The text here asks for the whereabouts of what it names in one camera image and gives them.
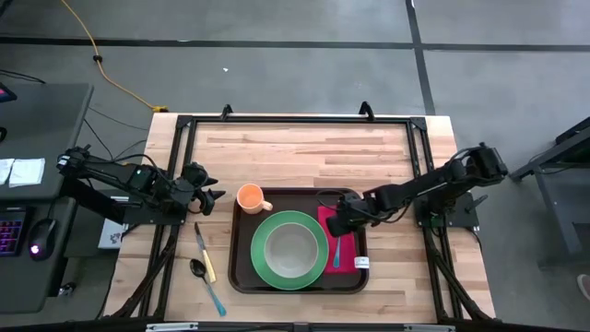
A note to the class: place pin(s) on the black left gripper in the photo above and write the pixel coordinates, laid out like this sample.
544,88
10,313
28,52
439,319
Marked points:
193,184

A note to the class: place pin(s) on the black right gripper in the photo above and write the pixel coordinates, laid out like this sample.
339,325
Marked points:
362,209

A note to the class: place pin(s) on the red cloth napkin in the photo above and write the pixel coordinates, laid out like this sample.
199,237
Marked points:
350,249

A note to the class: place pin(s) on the beige mug orange inside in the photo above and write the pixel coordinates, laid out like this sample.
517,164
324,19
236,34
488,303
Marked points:
251,198

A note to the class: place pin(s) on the pale grey bowl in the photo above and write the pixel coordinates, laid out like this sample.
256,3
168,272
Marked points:
291,251

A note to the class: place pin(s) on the green plate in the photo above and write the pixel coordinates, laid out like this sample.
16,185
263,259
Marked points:
258,258

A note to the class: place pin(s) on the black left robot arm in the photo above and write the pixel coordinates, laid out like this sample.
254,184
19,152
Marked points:
110,173

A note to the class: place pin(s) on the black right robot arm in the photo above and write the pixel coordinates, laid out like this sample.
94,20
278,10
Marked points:
428,182

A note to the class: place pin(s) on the brown plastic tray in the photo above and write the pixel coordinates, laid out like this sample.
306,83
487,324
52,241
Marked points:
244,276

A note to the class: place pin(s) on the black table clamp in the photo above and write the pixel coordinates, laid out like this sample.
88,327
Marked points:
366,110
226,112

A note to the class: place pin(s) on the white printed box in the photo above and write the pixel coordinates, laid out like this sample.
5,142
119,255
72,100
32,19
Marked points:
110,235

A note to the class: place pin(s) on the grey desk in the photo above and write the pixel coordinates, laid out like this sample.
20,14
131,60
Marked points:
46,129

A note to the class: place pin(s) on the small black floor object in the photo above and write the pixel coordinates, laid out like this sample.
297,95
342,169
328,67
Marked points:
66,289

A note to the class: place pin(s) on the black computer mouse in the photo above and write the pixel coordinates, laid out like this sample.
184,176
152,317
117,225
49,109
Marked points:
41,240

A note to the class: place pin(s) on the white paper sheet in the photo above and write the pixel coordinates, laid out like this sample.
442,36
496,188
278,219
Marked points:
27,172
4,171

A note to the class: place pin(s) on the backlit keyboard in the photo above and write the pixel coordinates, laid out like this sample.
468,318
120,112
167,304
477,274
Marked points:
10,233

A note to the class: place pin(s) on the black metal stand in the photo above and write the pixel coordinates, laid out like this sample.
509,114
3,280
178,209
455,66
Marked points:
553,209

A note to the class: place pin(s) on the pink screen device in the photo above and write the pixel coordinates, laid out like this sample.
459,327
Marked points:
5,92

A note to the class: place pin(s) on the person's foot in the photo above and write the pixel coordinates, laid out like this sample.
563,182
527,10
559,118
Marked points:
584,286

